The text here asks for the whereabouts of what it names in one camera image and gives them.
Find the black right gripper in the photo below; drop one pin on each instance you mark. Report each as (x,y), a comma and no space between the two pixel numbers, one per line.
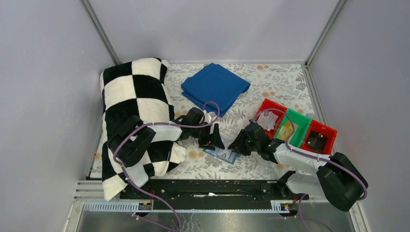
(246,142)

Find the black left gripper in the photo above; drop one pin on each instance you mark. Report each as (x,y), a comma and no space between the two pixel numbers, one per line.
(208,137)

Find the blue leather card holder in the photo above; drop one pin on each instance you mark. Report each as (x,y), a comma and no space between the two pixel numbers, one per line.
(215,154)

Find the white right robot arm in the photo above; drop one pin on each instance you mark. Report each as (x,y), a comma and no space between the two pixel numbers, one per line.
(334,177)

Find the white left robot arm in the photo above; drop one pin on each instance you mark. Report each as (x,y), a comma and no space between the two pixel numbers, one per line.
(144,149)

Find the gold card in green bin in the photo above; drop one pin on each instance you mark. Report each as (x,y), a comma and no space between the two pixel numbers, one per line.
(285,131)

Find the dark card in red bin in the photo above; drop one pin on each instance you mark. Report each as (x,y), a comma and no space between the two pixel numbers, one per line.
(316,141)

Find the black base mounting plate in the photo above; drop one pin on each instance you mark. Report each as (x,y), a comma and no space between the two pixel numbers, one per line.
(242,195)

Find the folded blue cloth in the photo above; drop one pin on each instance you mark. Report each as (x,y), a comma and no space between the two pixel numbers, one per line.
(216,85)

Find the green bin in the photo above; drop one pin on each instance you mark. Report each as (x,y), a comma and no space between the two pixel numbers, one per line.
(300,124)

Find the floral table mat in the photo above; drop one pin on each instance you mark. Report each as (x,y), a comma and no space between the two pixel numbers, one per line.
(285,84)

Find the black white checkered pillow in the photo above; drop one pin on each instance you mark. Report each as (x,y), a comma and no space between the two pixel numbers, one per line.
(134,88)

